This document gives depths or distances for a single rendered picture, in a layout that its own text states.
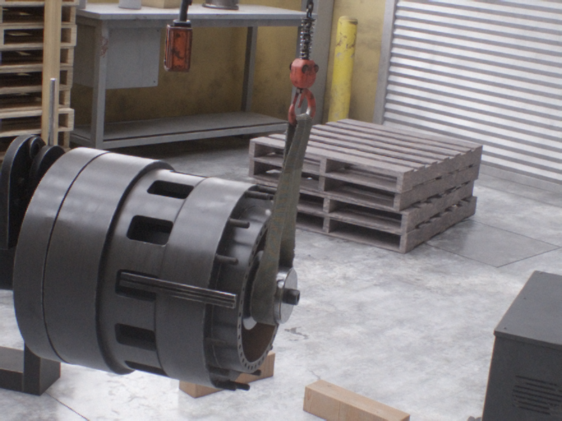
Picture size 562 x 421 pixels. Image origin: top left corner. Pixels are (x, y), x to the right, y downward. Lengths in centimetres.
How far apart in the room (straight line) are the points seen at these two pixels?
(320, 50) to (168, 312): 696
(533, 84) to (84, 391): 503
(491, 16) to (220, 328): 612
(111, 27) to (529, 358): 494
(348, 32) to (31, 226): 642
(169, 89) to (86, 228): 593
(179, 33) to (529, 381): 117
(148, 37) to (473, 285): 300
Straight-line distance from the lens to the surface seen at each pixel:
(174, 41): 243
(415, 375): 441
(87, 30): 725
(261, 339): 275
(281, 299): 253
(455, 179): 666
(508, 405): 265
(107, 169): 260
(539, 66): 810
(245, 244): 245
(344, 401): 385
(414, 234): 609
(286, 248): 262
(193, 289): 238
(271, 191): 260
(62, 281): 251
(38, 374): 394
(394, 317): 501
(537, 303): 282
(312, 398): 393
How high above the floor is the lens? 172
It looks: 15 degrees down
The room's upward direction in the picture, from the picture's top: 5 degrees clockwise
